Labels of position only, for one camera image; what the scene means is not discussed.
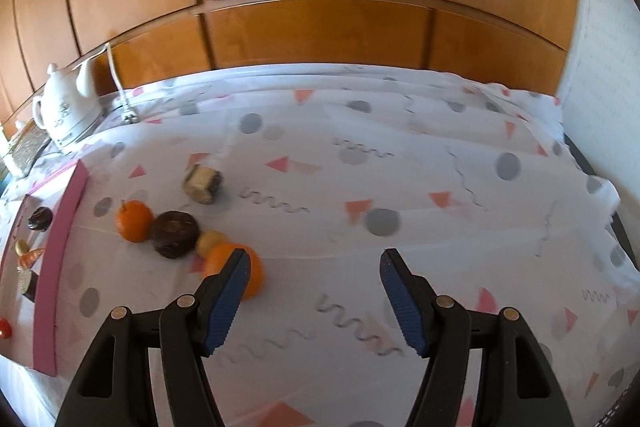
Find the small green-yellow fruit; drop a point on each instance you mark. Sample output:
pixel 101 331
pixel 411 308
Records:
pixel 207 241

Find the white ceramic electric kettle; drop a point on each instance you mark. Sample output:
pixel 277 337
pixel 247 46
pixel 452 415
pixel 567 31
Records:
pixel 68 107

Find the dark eggplant piece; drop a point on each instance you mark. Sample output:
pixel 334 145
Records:
pixel 27 284

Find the dark wrinkled round fruit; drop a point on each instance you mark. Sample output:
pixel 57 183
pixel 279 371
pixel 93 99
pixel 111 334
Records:
pixel 174 234

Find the woven tissue box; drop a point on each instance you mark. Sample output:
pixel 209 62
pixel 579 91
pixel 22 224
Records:
pixel 20 153

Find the small orange carrot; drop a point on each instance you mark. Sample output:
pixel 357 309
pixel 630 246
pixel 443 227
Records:
pixel 28 260

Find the orange tangerine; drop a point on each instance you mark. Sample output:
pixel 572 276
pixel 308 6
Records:
pixel 134 221
pixel 219 256

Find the patterned white tablecloth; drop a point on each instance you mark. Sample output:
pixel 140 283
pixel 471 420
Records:
pixel 325 167

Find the small red tomato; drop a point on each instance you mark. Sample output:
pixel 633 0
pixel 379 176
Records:
pixel 5 329

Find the dark brown passion fruit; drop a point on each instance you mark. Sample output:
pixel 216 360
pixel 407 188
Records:
pixel 41 219

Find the small yellow round fruit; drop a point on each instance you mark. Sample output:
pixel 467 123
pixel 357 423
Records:
pixel 21 247

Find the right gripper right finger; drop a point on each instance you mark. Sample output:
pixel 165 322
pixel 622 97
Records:
pixel 517 386

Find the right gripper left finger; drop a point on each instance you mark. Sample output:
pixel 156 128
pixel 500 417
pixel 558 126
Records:
pixel 112 385

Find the pink-edged shallow tray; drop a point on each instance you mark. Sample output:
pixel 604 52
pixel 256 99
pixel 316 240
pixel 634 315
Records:
pixel 33 324

